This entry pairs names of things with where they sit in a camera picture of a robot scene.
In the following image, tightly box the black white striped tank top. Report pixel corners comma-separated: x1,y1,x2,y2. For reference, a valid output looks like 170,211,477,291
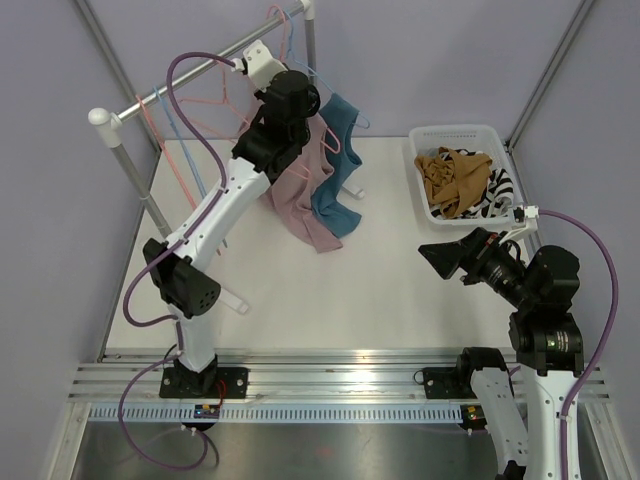
455,168,514,219

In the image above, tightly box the mustard tank top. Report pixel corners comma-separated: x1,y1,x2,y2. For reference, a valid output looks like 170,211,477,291
414,147,493,219

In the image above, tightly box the mauve pink tank top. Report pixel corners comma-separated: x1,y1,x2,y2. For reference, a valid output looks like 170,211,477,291
260,114,342,253

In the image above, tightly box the pink hanger of mauve top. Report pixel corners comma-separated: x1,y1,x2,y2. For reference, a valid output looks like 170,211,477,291
268,4,342,154

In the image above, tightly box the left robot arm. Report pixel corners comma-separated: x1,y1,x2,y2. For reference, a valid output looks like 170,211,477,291
143,70,320,399

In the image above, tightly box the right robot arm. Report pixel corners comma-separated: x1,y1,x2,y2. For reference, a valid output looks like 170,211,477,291
419,228,584,479

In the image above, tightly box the teal blue tank top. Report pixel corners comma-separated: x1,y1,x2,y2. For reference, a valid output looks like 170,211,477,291
311,93,362,239

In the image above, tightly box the blue hanger of teal top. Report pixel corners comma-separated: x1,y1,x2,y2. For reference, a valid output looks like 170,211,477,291
277,8,372,129

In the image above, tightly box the white plastic basket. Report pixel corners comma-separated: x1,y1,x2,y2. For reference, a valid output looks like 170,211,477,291
408,124,515,230

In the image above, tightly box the metal clothes rack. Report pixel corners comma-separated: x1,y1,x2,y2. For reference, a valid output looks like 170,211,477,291
78,1,320,237

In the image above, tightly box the white slotted cable duct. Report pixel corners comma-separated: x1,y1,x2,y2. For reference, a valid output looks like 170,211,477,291
89,403,463,424

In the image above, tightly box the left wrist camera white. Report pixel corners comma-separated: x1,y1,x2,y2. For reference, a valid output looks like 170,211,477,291
231,40,287,92

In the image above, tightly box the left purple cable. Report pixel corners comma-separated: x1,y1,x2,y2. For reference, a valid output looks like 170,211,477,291
117,50,239,474

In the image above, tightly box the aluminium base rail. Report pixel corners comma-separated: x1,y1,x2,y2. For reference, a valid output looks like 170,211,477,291
67,347,614,404

